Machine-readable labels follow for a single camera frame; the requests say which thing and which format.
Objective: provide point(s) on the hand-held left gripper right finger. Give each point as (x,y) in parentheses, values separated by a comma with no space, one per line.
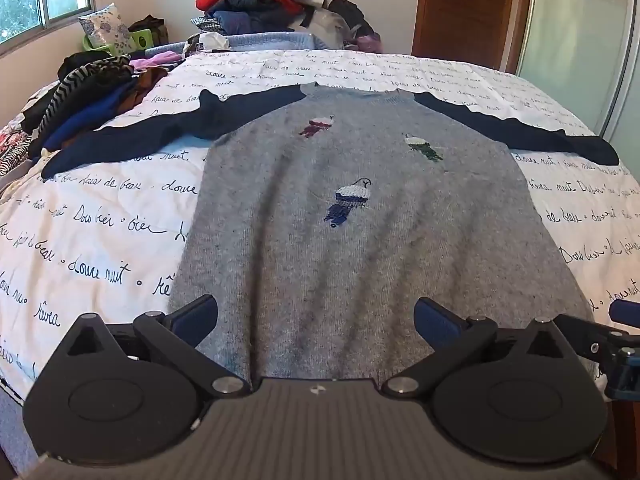
(436,321)

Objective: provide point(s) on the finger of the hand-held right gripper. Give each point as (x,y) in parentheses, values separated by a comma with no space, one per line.
(626,311)

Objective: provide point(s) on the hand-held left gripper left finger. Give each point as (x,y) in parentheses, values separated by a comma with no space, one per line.
(199,316)

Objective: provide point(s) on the grey sweater with navy sleeves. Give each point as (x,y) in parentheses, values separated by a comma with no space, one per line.
(325,260)

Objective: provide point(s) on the pile of striped dark clothes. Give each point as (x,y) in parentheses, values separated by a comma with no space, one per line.
(75,105)

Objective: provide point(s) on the white blanket with script print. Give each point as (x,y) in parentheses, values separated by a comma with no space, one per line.
(100,240)

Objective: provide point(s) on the wardrobe with floral glass doors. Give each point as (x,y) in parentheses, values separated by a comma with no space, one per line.
(580,50)

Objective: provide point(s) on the white crumpled cloth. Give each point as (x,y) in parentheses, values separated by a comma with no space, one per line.
(212,40)

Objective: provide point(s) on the light blue knit blanket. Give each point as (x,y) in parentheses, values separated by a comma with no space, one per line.
(265,40)

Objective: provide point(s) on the green plastic stool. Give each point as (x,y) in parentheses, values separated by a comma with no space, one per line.
(143,37)

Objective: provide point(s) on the dark brown bag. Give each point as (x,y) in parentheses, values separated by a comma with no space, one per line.
(150,24)

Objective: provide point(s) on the floral pillow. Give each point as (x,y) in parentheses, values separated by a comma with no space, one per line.
(107,27)

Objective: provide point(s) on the brown wooden door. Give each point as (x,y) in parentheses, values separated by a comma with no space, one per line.
(465,10)

